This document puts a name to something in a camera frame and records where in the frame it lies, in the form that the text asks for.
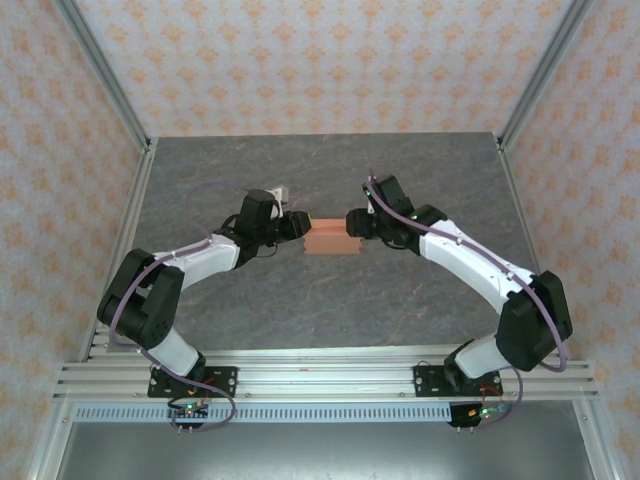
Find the foldable paper box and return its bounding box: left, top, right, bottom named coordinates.
left=303, top=217, right=363, bottom=257

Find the grey metal sheet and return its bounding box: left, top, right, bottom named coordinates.
left=54, top=422, right=596, bottom=480

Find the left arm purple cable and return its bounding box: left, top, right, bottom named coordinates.
left=108, top=180, right=257, bottom=435

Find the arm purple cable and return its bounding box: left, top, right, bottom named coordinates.
left=108, top=180, right=257, bottom=435
left=366, top=168, right=572, bottom=431

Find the aluminium side table rail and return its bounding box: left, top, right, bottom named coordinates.
left=78, top=138, right=159, bottom=362
left=496, top=136, right=570, bottom=359

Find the narrow aluminium edge rail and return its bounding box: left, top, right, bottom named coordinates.
left=79, top=341, right=569, bottom=363

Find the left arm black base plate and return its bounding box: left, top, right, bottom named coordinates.
left=147, top=366, right=239, bottom=399

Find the wide aluminium mounting rail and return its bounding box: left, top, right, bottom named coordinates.
left=53, top=361, right=600, bottom=402

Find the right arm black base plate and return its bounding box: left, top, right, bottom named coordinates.
left=413, top=364, right=501, bottom=399

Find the aluminium upright frame post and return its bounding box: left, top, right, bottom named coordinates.
left=52, top=0, right=154, bottom=151
left=497, top=0, right=596, bottom=151

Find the grey slotted cable duct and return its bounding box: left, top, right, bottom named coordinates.
left=73, top=404, right=454, bottom=424

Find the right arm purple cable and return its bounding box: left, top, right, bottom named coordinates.
left=366, top=168, right=572, bottom=431

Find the aluminium lower frame bar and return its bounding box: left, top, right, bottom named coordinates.
left=27, top=399, right=76, bottom=480
left=572, top=399, right=617, bottom=480

